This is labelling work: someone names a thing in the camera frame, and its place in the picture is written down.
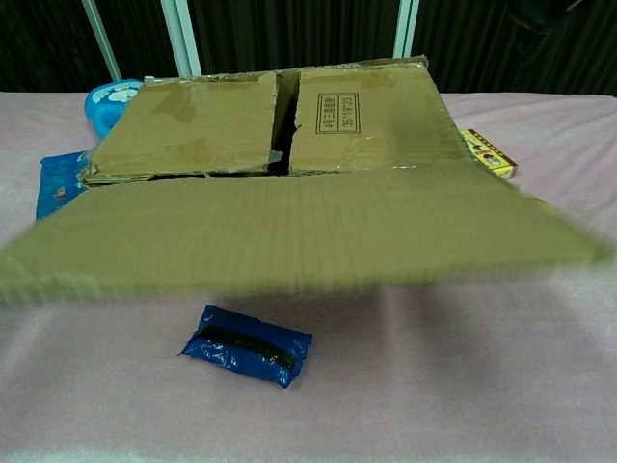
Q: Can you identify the large brown cardboard box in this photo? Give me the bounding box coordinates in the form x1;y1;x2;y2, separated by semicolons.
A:
0;55;613;308

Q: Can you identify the wide white partition post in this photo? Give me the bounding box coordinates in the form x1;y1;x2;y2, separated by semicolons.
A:
161;0;202;77

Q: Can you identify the blue snack bag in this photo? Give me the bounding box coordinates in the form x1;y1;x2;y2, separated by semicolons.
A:
36;151;90;222

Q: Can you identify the red yellow small box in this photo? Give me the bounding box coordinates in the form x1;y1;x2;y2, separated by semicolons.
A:
460;128;520;180

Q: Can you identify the small blue packet black stripe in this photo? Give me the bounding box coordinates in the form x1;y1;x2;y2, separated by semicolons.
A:
177;303;313;390

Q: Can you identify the thin grey partition post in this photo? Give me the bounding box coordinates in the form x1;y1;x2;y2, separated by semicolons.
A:
81;0;121;81

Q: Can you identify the blue detergent bottle with handle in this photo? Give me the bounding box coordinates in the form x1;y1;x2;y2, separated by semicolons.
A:
84;79;145;140

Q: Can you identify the pink tablecloth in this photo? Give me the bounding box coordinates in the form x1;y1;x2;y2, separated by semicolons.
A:
0;90;617;463

